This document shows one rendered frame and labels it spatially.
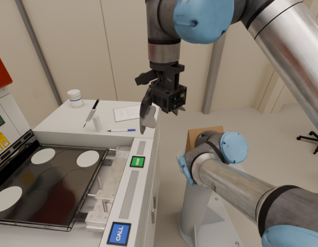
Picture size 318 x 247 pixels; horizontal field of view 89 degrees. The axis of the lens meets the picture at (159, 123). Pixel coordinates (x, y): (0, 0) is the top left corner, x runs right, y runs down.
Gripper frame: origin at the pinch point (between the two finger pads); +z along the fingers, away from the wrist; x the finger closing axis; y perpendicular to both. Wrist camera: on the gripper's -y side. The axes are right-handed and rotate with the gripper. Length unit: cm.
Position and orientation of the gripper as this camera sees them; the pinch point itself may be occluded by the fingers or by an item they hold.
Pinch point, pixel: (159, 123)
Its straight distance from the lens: 52.7
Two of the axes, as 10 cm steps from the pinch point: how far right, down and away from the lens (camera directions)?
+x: 7.4, -4.0, 5.4
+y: 6.7, 4.3, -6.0
